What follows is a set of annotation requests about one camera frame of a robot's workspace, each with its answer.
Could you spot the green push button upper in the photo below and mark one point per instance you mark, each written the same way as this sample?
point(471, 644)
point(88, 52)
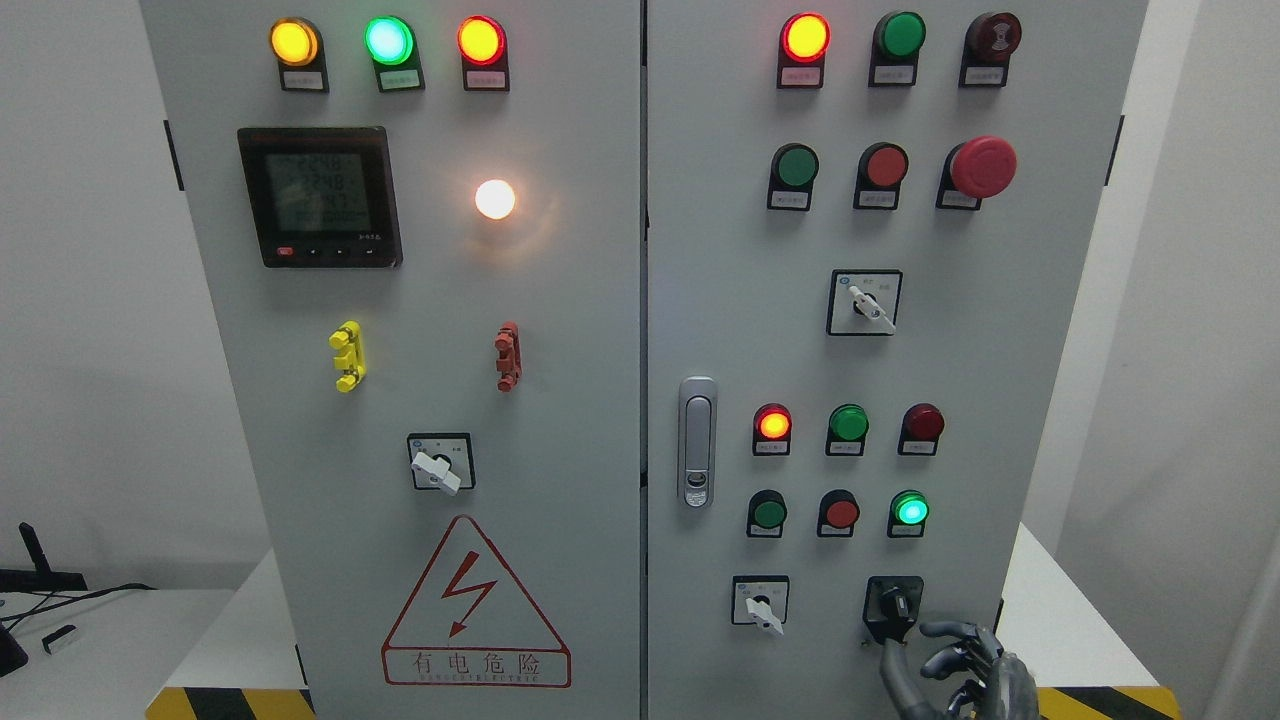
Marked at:
point(794, 167)

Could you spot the white selector switch lower right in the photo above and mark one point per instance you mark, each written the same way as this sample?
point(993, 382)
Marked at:
point(760, 601)

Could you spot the red lit indicator middle left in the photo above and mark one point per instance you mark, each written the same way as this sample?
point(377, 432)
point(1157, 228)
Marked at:
point(771, 434)

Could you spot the dark red buzzer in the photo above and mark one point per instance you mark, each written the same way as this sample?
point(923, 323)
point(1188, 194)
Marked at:
point(990, 41)

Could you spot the red push button lower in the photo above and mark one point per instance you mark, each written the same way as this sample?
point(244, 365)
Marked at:
point(837, 515)

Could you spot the red indicator middle right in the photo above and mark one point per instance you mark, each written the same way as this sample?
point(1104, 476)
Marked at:
point(921, 428)

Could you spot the grey cabinet door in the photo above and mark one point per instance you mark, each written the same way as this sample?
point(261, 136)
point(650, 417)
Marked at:
point(740, 293)
point(558, 459)

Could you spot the black digital power meter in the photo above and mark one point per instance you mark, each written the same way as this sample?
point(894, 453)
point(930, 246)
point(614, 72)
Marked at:
point(322, 197)

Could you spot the red terminal connector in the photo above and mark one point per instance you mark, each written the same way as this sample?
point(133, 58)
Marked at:
point(509, 358)

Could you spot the black rotary knob switch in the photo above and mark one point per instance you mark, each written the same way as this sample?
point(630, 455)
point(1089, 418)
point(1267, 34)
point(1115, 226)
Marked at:
point(891, 607)

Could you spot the green indicator middle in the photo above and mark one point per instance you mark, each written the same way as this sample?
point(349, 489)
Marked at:
point(847, 430)

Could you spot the red electric hazard sign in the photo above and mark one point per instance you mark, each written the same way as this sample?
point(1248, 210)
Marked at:
point(470, 621)

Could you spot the green push button lower left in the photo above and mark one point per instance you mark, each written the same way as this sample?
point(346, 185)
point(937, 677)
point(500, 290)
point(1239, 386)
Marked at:
point(767, 514)

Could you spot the yellow terminal connector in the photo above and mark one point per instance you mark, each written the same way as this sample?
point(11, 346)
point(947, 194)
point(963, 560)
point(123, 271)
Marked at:
point(349, 357)

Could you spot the red push button upper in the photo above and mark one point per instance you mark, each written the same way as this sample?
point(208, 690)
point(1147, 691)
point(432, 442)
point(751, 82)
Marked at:
point(881, 169)

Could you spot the white selector switch left door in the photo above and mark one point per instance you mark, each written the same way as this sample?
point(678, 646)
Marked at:
point(441, 461)

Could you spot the red push button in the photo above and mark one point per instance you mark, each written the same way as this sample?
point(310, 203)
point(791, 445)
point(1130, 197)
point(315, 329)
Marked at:
point(837, 515)
point(881, 169)

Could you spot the green indicator top right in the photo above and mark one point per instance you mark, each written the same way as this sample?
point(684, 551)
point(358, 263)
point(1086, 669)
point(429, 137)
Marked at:
point(895, 49)

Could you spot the silver door handle lock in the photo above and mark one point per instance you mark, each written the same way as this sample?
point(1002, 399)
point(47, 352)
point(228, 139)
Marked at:
point(696, 445)

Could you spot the green lit indicator light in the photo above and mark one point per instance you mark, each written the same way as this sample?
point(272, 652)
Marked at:
point(394, 53)

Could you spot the white selector switch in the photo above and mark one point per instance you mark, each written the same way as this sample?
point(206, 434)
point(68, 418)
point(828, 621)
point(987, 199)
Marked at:
point(760, 601)
point(863, 302)

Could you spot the red lit indicator light left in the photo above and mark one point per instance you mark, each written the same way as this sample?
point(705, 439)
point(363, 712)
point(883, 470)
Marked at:
point(484, 54)

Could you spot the red emergency stop button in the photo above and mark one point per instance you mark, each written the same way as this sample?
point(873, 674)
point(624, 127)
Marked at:
point(974, 171)

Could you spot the grey right cabinet door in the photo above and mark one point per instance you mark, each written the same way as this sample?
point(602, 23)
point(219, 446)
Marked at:
point(740, 293)

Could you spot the grey left cabinet door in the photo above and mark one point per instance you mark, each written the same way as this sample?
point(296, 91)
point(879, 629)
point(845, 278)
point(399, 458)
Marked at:
point(558, 459)

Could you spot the black device with antenna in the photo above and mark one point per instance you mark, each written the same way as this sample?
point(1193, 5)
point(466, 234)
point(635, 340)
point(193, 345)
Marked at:
point(40, 578)

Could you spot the white selector switch upper right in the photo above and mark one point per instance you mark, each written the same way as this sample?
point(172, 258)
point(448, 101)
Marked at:
point(863, 302)

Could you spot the white glowing lamp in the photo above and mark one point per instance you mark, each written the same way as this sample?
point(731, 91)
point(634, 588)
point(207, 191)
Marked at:
point(495, 199)

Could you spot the small white usb adapter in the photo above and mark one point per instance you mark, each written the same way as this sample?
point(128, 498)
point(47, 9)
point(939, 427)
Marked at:
point(56, 641)

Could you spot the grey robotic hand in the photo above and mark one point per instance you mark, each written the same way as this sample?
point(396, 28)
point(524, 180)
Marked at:
point(1002, 686)

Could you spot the yellow indicator light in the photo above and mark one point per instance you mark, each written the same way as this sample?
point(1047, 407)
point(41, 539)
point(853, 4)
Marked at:
point(300, 57)

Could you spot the white platform with hazard stripes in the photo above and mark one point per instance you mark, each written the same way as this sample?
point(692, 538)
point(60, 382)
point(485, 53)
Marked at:
point(246, 666)

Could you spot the red lit indicator top right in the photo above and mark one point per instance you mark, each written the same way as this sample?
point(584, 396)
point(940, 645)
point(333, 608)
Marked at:
point(801, 59)

